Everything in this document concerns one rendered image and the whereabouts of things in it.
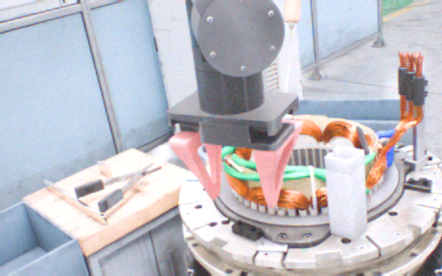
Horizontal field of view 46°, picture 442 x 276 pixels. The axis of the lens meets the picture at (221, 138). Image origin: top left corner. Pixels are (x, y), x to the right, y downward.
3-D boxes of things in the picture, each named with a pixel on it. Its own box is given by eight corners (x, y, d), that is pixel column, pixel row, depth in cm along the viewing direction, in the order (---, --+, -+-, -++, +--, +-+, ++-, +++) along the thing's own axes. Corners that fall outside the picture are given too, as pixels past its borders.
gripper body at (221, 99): (274, 143, 42) (267, 52, 39) (167, 131, 46) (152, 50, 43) (301, 112, 47) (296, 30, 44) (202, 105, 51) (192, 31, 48)
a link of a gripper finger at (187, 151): (246, 223, 46) (236, 126, 42) (178, 211, 49) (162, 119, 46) (275, 186, 52) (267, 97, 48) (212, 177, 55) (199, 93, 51)
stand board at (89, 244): (86, 257, 66) (81, 241, 65) (26, 211, 80) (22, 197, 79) (205, 190, 78) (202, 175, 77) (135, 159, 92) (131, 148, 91)
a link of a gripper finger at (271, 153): (282, 229, 45) (273, 128, 41) (209, 217, 48) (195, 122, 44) (308, 191, 50) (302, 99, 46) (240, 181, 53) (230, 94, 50)
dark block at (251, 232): (240, 225, 58) (238, 216, 57) (264, 235, 56) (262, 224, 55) (231, 232, 57) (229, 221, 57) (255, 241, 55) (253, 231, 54)
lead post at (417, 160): (428, 164, 64) (429, 73, 60) (416, 172, 63) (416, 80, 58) (415, 160, 66) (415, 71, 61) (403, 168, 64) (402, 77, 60)
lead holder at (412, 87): (421, 107, 56) (422, 78, 55) (385, 103, 59) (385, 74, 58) (436, 96, 59) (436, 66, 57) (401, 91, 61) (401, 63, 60)
